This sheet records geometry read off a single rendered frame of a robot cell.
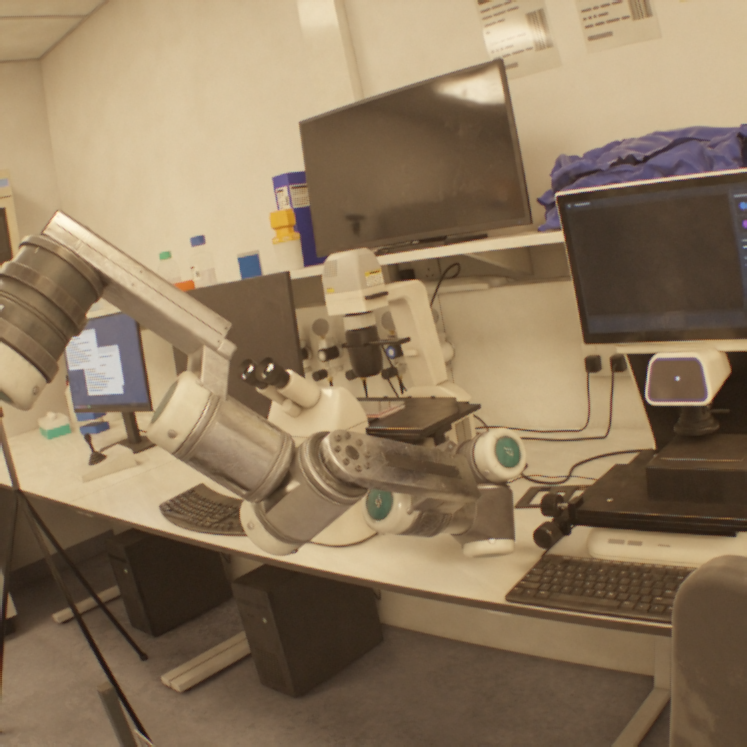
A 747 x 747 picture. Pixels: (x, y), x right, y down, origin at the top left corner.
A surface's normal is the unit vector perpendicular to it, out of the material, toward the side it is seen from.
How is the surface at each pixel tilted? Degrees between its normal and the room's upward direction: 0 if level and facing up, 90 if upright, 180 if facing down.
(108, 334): 86
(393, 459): 57
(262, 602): 90
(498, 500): 73
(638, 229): 92
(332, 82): 90
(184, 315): 78
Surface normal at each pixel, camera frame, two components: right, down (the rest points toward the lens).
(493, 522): 0.60, -0.26
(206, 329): 0.46, -0.14
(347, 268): -0.69, -0.02
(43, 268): 0.26, -0.26
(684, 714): -0.84, 0.25
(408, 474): 0.62, -0.58
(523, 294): -0.66, 0.27
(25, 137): 0.73, 0.00
